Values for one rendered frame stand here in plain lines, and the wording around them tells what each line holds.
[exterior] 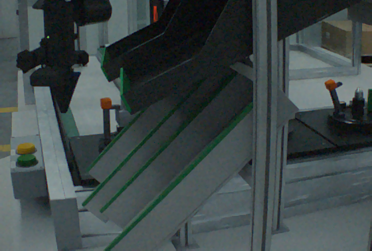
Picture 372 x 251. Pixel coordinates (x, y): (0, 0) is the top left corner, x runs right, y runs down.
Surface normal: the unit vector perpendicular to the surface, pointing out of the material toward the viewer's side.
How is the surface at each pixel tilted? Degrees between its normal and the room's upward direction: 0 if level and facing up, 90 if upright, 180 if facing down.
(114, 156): 90
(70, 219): 90
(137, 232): 90
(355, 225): 0
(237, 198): 90
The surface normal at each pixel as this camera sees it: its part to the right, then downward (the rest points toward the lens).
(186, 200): 0.10, 0.29
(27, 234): -0.03, -0.96
